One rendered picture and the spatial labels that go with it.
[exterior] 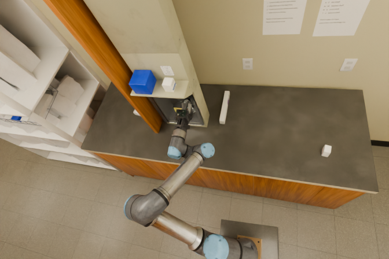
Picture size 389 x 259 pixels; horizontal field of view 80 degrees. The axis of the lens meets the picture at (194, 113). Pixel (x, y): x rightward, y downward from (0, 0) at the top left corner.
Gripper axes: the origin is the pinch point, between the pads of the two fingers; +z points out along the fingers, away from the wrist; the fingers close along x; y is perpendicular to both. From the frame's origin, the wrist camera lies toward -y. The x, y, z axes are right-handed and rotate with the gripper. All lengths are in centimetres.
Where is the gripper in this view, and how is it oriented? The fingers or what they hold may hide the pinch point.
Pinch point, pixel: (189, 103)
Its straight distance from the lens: 141.7
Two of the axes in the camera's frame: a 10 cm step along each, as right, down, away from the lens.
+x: -9.5, -0.7, 2.9
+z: 2.0, -8.6, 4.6
